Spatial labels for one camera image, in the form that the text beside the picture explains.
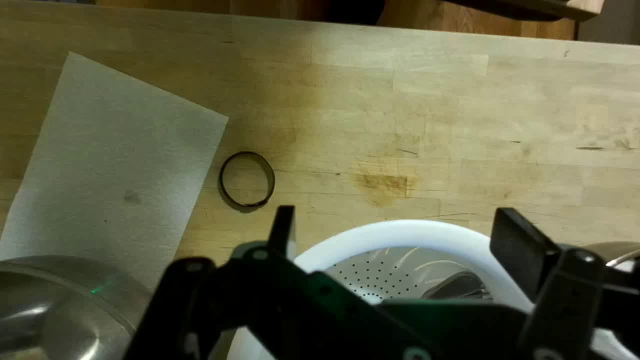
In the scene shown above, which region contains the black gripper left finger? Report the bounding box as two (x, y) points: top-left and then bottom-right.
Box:
(122, 205), (299, 360)

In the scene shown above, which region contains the empty silver metal bowl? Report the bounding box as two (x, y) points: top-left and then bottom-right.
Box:
(0, 255), (158, 360)

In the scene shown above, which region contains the white flat sheet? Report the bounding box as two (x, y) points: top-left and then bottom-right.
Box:
(0, 51), (231, 288)

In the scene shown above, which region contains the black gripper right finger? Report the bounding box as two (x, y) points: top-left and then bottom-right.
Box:
(490, 207), (611, 360)

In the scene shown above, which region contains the black rubber ring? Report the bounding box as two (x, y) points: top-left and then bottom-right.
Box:
(219, 151), (276, 214)

